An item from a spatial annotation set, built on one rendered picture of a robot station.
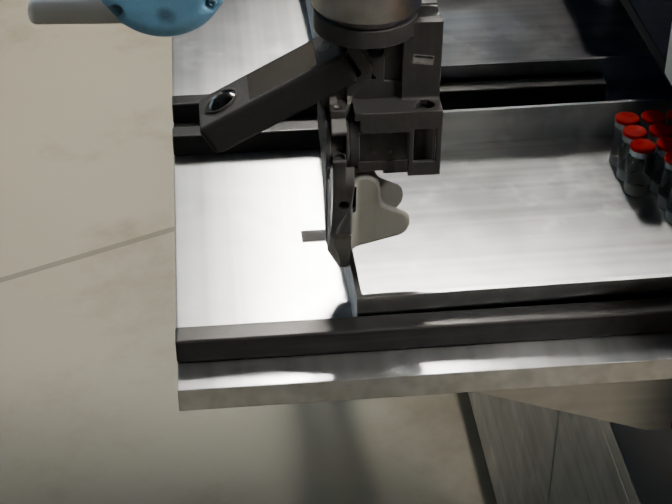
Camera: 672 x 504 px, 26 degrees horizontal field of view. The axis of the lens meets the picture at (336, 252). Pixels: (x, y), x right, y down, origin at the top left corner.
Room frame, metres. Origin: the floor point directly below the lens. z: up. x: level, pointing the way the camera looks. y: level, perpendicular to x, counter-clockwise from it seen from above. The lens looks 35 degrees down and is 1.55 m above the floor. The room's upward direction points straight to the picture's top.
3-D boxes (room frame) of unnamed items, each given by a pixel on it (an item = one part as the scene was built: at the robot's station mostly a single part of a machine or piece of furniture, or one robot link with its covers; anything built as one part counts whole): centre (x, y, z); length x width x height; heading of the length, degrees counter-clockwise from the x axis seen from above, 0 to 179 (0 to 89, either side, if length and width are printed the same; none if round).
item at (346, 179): (0.87, 0.00, 0.99); 0.05 x 0.02 x 0.09; 6
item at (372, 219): (0.88, -0.02, 0.95); 0.06 x 0.03 x 0.09; 96
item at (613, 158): (1.07, -0.25, 0.90); 0.02 x 0.02 x 0.05
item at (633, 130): (1.05, -0.25, 0.90); 0.02 x 0.02 x 0.05
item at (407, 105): (0.90, -0.03, 1.05); 0.09 x 0.08 x 0.12; 96
